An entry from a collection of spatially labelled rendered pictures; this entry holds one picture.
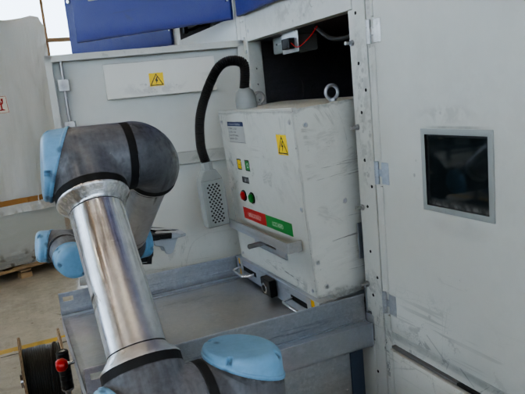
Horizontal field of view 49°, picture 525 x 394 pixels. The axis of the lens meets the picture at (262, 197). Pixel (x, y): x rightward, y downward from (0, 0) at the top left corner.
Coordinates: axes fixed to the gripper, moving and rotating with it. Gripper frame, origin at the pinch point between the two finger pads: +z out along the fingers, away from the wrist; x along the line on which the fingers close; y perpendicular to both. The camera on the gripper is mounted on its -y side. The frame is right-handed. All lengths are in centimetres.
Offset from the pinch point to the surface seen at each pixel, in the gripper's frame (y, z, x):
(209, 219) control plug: 0.9, 16.0, -17.3
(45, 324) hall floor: 123, 6, -256
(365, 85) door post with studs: -40, 29, 34
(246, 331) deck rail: 16.8, 5.7, 29.0
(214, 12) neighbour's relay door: -63, 25, -43
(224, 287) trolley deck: 22.6, 22.2, -17.1
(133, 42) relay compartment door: -58, 23, -127
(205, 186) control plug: -9.0, 14.3, -17.9
